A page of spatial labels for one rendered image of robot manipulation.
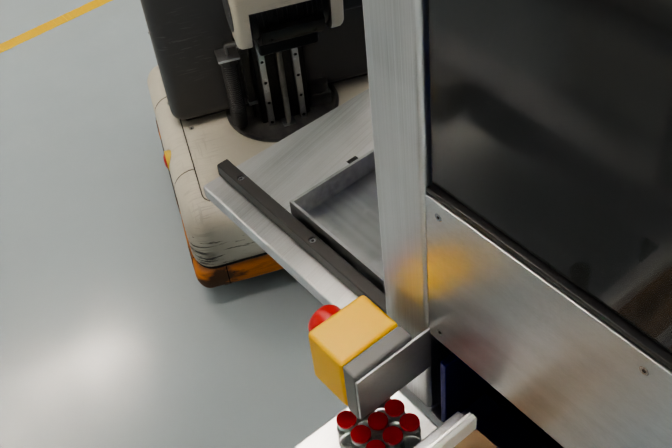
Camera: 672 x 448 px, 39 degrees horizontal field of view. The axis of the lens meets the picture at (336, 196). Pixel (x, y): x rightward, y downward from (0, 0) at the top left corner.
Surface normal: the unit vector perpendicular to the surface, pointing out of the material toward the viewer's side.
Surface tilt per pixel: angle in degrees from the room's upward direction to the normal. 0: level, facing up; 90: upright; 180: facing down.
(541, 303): 90
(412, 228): 90
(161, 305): 0
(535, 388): 90
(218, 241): 90
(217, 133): 0
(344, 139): 0
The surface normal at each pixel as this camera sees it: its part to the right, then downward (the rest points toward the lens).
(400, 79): -0.77, 0.49
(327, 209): -0.09, -0.71
